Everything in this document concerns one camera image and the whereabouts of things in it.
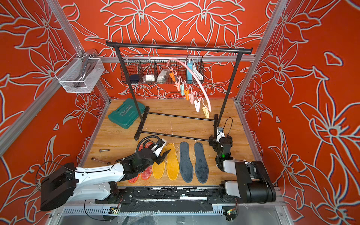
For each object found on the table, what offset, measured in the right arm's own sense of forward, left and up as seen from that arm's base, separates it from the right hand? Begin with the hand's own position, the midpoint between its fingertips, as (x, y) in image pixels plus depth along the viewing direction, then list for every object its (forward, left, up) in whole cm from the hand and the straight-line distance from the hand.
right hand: (213, 141), depth 79 cm
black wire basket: (+44, +30, +18) cm, 57 cm away
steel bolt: (-1, +71, -13) cm, 73 cm away
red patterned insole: (-18, +45, -13) cm, 50 cm away
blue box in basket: (+37, +14, +18) cm, 43 cm away
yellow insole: (-13, +32, -13) cm, 37 cm away
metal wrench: (-9, +64, -13) cm, 66 cm away
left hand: (-2, +27, -2) cm, 27 cm away
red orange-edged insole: (-15, +39, -13) cm, 43 cm away
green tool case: (+27, +61, -8) cm, 67 cm away
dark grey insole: (-10, +15, -14) cm, 23 cm away
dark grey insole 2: (-11, +6, -13) cm, 19 cm away
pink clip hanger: (+36, +16, +20) cm, 45 cm away
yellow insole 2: (-9, +24, -13) cm, 29 cm away
